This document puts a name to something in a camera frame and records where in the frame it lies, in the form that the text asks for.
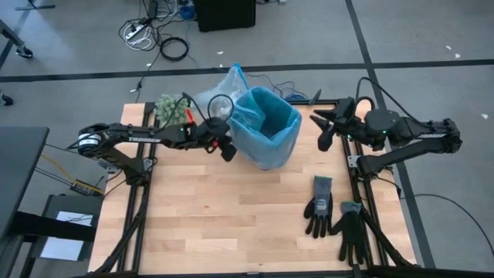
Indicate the black power adapter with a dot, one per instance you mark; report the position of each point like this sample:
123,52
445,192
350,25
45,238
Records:
153,8

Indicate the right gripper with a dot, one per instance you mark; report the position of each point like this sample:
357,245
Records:
349,119

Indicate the green artificial plant in pot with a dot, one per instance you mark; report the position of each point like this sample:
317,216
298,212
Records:
170,108

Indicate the small circuit board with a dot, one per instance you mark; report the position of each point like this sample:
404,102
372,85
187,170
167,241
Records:
83,188

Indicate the light blue trash bag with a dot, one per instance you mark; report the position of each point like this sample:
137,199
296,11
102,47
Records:
266,127

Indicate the dark grey trash bin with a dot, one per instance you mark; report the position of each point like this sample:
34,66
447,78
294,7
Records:
270,167

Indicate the black box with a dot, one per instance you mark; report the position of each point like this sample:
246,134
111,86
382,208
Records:
224,15

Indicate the translucent trash bag blue hem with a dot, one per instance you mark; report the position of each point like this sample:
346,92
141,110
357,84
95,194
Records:
225,92

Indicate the white paper sheet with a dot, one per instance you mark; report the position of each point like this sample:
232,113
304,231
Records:
65,247

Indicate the white power strip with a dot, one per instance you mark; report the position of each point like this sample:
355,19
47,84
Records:
135,31

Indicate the black caster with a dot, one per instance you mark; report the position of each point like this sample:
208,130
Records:
5,100

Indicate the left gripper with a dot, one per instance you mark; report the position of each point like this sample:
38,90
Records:
210,131

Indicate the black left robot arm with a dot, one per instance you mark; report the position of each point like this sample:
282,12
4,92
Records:
127,139

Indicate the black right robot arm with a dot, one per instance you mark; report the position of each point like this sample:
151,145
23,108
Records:
409,135

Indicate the grey table leg with caster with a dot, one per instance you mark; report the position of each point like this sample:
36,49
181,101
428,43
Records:
23,52

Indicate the black work glove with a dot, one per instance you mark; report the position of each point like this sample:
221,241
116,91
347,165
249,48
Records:
352,231

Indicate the grey-backed work glove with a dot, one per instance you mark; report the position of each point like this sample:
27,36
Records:
320,206

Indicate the dark side table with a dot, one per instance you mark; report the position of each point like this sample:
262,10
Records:
19,173

